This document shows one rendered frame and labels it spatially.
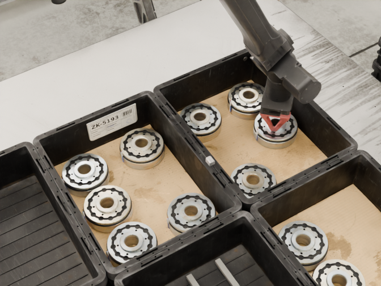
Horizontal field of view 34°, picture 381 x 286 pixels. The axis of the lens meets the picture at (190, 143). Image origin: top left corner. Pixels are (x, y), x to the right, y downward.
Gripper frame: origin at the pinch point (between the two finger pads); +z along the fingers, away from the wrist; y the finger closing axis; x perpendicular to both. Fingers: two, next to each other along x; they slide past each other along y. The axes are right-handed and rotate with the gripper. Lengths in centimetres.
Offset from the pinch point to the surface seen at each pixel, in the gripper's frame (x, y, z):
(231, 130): 10.3, -1.7, 4.0
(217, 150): 12.2, -8.4, 4.0
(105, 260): 25, -48, -6
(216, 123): 13.6, -3.0, 0.8
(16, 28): 141, 115, 86
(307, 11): 2, 161, 88
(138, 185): 27.2, -22.7, 3.8
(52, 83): 67, 16, 17
